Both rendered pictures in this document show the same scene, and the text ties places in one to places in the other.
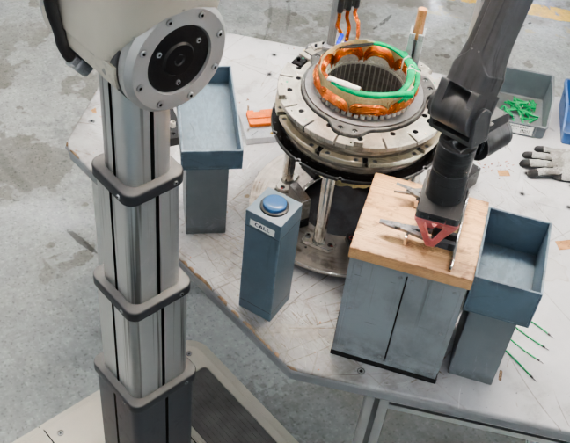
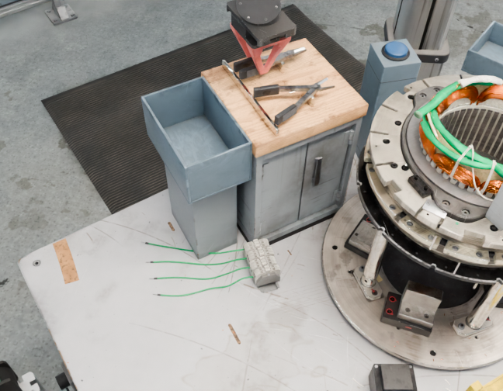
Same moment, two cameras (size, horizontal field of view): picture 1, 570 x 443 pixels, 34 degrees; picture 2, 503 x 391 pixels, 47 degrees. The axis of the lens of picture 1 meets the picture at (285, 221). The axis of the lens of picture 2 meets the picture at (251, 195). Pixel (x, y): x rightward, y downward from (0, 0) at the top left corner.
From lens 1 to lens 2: 180 cm
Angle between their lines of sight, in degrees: 77
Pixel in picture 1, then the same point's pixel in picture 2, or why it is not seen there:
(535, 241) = (195, 184)
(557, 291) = (183, 354)
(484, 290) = (192, 91)
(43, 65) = not seen: outside the picture
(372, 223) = (313, 62)
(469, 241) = (234, 98)
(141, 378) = not seen: hidden behind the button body
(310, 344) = not seen: hidden behind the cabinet
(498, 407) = (154, 201)
